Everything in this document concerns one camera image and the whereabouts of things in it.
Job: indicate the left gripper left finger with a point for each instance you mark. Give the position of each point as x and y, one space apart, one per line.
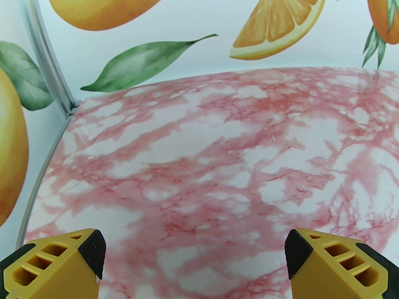
59 266

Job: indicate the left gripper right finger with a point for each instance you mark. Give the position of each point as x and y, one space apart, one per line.
336 269

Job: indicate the aluminium table edge strip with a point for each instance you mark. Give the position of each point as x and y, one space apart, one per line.
43 171

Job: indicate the aluminium corner post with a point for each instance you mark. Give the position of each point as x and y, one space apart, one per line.
43 48

